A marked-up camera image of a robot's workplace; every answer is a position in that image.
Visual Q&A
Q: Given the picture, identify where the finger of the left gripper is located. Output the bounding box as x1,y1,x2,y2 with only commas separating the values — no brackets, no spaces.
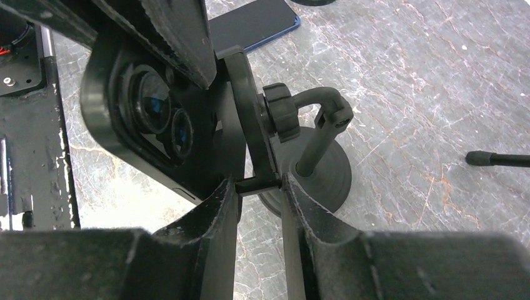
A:
93,0,217,89

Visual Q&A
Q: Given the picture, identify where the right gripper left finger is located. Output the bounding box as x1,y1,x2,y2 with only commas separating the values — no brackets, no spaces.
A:
153,177,239,299

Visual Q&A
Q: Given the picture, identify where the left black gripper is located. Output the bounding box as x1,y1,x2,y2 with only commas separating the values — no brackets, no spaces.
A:
1,0,108,49

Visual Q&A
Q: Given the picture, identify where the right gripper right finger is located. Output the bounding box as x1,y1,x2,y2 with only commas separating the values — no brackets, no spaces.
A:
281,174,373,299

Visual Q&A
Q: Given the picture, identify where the black round-base phone stand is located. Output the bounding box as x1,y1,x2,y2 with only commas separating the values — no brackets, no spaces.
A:
217,46,354,216

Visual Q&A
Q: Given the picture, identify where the far black phone stand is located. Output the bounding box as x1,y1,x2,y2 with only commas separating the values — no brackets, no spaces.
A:
291,0,336,7

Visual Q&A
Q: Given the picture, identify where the black music stand tripod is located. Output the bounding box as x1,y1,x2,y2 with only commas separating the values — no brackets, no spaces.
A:
465,151,529,168

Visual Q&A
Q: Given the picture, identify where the blue-edged black smartphone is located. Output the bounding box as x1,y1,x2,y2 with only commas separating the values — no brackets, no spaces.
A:
209,0,301,54

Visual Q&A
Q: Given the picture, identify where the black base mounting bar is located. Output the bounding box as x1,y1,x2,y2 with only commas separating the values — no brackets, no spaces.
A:
1,10,80,231

